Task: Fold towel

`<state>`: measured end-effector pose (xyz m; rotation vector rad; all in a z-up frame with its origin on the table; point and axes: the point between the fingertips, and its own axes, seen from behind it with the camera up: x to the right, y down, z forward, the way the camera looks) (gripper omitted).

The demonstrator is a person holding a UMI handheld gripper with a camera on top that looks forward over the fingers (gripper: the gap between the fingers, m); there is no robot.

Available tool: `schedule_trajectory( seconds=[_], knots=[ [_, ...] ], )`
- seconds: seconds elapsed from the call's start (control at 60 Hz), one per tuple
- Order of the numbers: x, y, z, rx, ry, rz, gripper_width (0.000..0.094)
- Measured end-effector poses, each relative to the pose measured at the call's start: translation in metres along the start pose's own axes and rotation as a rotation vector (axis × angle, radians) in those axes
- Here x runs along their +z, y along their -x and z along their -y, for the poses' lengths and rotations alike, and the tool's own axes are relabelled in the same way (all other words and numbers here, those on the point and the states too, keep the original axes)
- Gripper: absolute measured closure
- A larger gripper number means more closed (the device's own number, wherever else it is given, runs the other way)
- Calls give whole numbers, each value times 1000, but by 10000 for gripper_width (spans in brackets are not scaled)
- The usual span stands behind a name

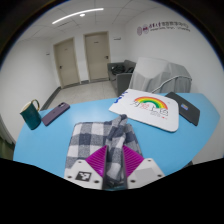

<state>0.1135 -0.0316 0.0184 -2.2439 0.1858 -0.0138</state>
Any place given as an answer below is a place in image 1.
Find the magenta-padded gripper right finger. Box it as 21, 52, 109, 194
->
121, 144, 167, 190

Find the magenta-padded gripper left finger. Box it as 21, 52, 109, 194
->
63, 145, 109, 190

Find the blue white checked towel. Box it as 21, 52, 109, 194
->
64, 114, 144, 188

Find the white rainbow print bag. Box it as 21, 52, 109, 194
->
108, 88, 180, 133

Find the purple smartphone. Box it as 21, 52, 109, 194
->
40, 101, 71, 127

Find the black notebook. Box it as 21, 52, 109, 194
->
165, 91, 201, 127

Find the dark teal mug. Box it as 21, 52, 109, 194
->
19, 98, 42, 131

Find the grey sofa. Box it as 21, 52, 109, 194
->
106, 59, 138, 98

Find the grey cloth covered furniture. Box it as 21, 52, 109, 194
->
128, 56, 193, 94

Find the black bag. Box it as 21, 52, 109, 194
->
111, 64, 126, 76

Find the beige door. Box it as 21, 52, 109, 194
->
53, 37, 81, 89
83, 31, 112, 83

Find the long ceiling light strip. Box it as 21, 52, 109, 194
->
51, 7, 105, 25

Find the wall logo lettering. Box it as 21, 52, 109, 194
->
136, 20, 192, 36

